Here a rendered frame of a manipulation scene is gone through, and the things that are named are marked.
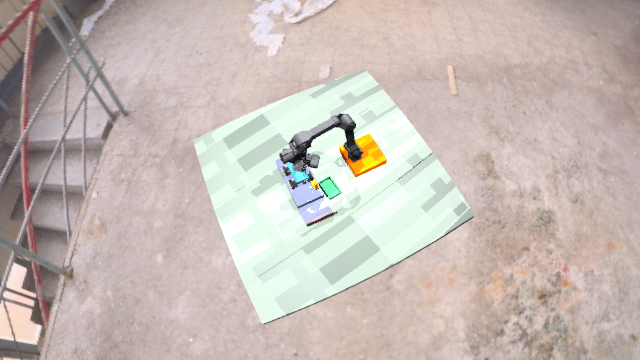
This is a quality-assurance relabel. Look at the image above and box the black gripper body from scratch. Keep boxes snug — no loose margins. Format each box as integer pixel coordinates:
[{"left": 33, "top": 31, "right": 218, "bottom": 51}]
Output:
[{"left": 296, "top": 154, "right": 320, "bottom": 169}]

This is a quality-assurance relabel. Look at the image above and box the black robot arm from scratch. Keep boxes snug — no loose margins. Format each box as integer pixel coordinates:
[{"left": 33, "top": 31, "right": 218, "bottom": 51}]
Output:
[{"left": 279, "top": 113, "right": 363, "bottom": 172}]

